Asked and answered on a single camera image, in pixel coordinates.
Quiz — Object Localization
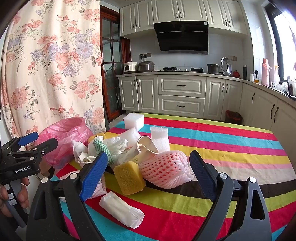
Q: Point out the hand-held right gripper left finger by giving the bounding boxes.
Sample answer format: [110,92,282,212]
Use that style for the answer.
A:
[26,151,109,241]

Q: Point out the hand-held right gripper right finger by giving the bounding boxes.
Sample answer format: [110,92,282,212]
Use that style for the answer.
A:
[189,150,272,241]

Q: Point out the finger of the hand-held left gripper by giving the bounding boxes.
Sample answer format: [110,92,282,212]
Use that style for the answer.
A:
[10,138,59,163]
[1,132,39,153]

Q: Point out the small pink foam fruit net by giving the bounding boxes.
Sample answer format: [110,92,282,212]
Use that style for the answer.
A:
[87,178,107,201]

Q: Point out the pink bag lined bin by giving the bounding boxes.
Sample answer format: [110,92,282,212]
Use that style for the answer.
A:
[37,117,94,169]

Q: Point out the white paper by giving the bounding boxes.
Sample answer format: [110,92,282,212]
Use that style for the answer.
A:
[72,139,97,165]

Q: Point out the green white striped cloth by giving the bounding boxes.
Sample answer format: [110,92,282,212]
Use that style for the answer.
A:
[92,137,114,165]

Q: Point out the yellow sponge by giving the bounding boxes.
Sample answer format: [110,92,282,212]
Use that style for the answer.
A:
[113,161,147,195]
[88,133,107,144]

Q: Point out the large pink foam fruit net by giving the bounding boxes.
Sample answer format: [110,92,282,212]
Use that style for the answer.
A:
[138,150,195,189]

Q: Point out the white paper packet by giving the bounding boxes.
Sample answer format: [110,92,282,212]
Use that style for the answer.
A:
[99,190,145,229]

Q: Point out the white plastic bag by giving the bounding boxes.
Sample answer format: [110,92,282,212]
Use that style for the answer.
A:
[102,137,129,163]

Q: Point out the white foam piece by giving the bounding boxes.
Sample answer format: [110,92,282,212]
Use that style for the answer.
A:
[120,127,141,149]

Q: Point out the tall white foam block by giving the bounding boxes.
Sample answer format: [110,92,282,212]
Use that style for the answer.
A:
[150,126,170,152]

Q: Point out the large white foam block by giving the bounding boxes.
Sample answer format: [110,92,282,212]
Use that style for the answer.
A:
[123,112,145,130]

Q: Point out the person's left hand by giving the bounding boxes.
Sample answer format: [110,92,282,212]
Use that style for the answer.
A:
[0,177,30,218]

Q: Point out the colourful striped tablecloth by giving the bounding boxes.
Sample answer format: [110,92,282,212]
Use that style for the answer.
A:
[50,112,296,241]

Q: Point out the dark waste bin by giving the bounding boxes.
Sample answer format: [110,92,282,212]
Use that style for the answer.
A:
[225,110,243,126]

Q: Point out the cream cabinet drawer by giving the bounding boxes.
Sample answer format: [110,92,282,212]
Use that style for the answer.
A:
[161,77,205,94]
[159,95,205,116]

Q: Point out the floral curtain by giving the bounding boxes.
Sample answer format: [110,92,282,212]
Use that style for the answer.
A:
[0,0,107,151]

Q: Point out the cream lower kitchen cabinets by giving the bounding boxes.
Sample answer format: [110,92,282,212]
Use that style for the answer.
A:
[118,74,296,163]

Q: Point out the cream kitchen cabinets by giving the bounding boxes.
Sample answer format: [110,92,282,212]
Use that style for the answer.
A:
[118,74,296,163]
[119,0,249,37]

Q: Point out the wooden glass door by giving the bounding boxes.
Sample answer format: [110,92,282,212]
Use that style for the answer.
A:
[100,6,131,122]

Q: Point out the steel cooking pot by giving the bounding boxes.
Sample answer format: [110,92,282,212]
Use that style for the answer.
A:
[207,63,220,75]

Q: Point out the round steel lid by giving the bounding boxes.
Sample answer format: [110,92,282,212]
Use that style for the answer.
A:
[220,57,233,76]

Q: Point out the black gas stove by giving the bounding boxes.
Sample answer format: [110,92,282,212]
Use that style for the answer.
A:
[163,67,204,72]

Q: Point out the white rice cooker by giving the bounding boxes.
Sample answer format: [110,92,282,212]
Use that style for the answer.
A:
[124,61,139,73]

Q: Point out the pink thermos flask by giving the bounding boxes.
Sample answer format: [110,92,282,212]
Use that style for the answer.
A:
[262,58,271,87]

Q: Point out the steel pressure cooker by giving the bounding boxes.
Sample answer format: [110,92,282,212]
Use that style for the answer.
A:
[138,58,155,72]

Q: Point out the black range hood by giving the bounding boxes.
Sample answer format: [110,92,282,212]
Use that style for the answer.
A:
[153,21,209,55]

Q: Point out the kitchen window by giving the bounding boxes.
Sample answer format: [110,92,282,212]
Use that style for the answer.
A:
[264,0,296,98]

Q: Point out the cream upper kitchen cabinets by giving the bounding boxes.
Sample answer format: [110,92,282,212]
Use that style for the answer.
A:
[119,0,249,37]

